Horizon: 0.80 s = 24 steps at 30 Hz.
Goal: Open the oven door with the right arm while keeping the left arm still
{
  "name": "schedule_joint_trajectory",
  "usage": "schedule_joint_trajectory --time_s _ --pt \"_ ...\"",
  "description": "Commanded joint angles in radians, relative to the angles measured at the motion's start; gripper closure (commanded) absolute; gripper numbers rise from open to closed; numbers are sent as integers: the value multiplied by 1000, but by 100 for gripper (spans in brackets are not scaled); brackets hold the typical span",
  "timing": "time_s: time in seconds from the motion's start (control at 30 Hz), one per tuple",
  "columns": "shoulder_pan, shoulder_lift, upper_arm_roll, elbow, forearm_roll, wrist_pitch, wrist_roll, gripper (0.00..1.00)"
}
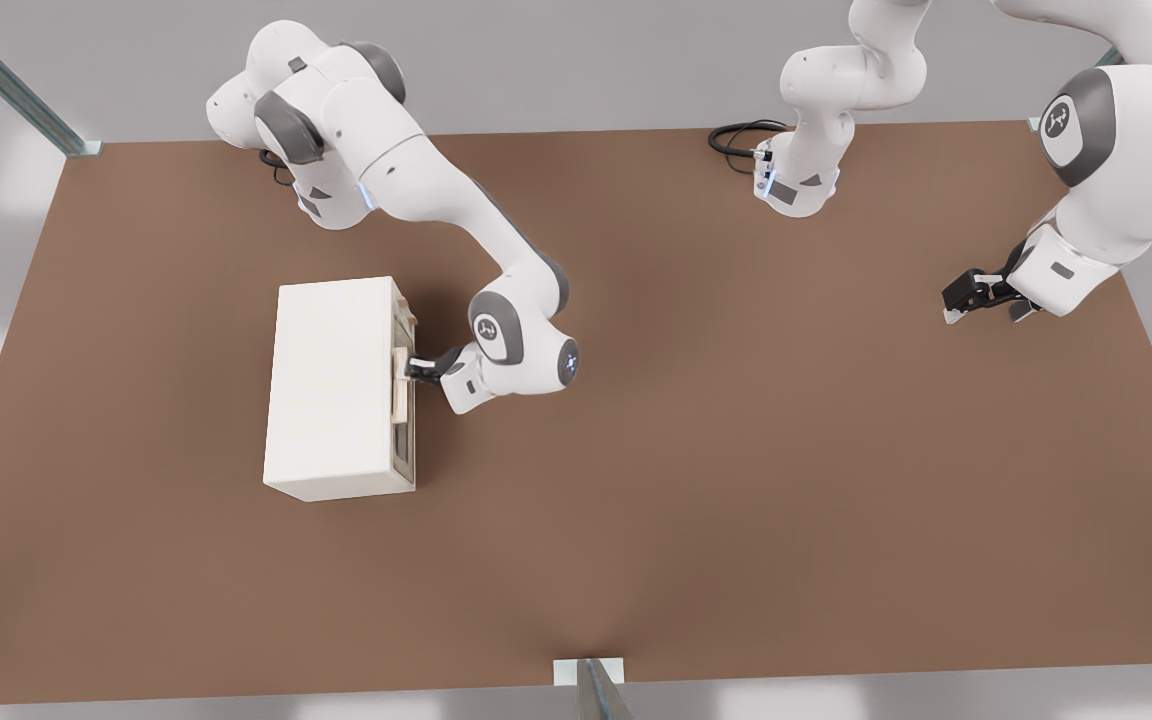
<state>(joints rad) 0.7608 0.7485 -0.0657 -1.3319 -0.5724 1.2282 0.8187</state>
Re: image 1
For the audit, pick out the oven door with window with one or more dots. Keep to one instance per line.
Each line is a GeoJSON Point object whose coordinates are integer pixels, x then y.
{"type": "Point", "coordinates": [404, 455]}

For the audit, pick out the white oven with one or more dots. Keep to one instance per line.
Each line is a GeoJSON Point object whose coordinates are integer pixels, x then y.
{"type": "Point", "coordinates": [331, 390]}

